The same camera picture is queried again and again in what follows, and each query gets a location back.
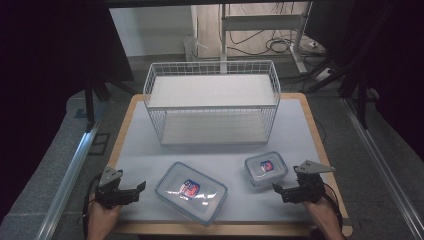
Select aluminium rail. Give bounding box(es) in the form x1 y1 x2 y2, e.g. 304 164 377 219
35 128 98 240
343 97 424 238

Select wooden table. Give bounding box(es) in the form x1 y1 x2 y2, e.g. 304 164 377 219
108 93 354 238

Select white table mat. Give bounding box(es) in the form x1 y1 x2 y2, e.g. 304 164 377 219
114 98 344 224

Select black metal stand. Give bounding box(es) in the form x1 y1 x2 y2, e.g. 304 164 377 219
83 77 113 133

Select person's left hand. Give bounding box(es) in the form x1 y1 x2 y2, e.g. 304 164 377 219
87 196 124 231

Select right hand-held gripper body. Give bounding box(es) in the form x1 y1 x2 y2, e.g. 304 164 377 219
283 159 336 205

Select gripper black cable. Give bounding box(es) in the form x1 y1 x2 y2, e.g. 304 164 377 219
320 183 345 231
81 172 103 239

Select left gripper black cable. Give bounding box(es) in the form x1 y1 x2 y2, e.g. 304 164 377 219
81 172 103 239

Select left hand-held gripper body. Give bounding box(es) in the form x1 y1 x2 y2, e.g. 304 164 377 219
94 165 134 210

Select person's right hand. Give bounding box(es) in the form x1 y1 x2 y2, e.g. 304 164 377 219
301 197 338 225

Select dark curtain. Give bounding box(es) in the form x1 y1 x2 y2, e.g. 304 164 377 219
0 0 134 221
304 0 424 161

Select white desk frame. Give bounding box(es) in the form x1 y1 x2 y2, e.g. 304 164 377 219
219 2 309 75

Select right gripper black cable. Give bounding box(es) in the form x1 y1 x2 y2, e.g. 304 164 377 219
320 183 345 231

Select white wire shelf rack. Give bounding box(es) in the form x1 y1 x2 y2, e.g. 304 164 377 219
142 59 282 147

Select small clear food container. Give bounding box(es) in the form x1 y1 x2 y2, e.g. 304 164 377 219
244 151 289 188

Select large clear food container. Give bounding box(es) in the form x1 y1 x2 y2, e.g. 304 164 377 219
154 161 229 227

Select white power strip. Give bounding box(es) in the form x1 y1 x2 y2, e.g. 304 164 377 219
313 68 334 83

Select black floor cables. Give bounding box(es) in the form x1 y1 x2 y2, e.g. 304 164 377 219
228 29 326 58

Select black tripod stand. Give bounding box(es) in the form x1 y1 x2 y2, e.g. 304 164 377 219
299 49 379 129

